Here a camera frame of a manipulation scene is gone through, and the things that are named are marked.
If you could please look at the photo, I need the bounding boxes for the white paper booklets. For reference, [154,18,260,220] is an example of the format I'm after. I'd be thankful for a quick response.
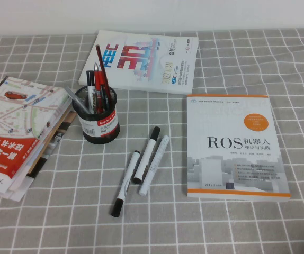
[0,169,38,203]

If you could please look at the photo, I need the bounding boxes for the red pen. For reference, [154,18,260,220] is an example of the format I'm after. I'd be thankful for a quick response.
[93,69,105,114]

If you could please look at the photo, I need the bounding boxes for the thin white black-capped marker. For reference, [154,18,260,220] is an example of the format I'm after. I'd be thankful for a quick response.
[111,150,141,218]

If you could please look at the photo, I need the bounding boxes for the printed white black-capped marker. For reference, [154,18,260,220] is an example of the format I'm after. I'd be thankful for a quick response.
[86,70,97,114]

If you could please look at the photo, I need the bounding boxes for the all white marker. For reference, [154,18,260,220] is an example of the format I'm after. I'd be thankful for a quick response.
[138,135,170,196]

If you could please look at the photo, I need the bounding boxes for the dark photo magazine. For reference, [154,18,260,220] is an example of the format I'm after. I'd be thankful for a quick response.
[26,108,78,178]

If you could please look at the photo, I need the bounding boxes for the white HEEC magazine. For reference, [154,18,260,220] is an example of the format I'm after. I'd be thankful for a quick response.
[78,29,199,95]

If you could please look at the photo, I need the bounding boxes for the stack of map booklets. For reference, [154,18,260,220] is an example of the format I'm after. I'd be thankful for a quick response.
[0,76,73,181]

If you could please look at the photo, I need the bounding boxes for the thick white black-capped marker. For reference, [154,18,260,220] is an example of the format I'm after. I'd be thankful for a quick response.
[133,126,161,185]

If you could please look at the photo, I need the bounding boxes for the white orange ROS textbook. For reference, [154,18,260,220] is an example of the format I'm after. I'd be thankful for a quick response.
[186,94,292,204]

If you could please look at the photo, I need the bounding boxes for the black pen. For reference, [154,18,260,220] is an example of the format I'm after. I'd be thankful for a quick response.
[100,81,110,113]

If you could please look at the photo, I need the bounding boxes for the grey pen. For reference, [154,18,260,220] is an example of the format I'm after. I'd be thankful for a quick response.
[65,86,91,114]

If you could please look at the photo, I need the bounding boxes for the black mesh pen holder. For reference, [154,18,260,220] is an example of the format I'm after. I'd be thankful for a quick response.
[71,86,121,145]

